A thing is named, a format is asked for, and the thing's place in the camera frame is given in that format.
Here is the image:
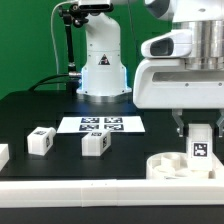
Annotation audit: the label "black cables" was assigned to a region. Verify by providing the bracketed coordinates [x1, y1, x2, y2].
[27, 73, 82, 92]

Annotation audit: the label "white marker sheet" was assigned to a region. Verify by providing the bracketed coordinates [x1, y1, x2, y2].
[57, 116, 145, 133]

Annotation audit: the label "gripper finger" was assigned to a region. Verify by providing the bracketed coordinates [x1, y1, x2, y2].
[172, 109, 184, 137]
[216, 109, 224, 137]

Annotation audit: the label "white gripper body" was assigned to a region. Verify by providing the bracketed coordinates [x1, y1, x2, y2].
[133, 59, 224, 109]

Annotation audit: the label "white left barrier rail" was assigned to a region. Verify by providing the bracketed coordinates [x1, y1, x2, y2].
[0, 144, 9, 171]

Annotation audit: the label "white barrier rail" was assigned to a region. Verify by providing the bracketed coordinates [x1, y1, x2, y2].
[0, 180, 224, 208]
[210, 154, 224, 180]
[0, 144, 9, 171]

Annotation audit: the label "white right barrier rail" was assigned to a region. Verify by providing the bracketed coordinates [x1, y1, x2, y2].
[210, 154, 224, 180]

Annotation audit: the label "white front barrier rail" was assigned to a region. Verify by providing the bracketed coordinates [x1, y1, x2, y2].
[0, 180, 224, 208]

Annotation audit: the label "white cable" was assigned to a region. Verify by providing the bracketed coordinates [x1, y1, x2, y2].
[50, 0, 79, 90]

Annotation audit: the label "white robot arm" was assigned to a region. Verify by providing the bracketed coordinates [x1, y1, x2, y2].
[133, 0, 224, 129]

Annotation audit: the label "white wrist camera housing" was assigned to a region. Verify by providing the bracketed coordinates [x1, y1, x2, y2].
[141, 29, 192, 58]

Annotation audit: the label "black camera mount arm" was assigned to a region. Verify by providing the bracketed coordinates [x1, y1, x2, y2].
[59, 4, 88, 95]

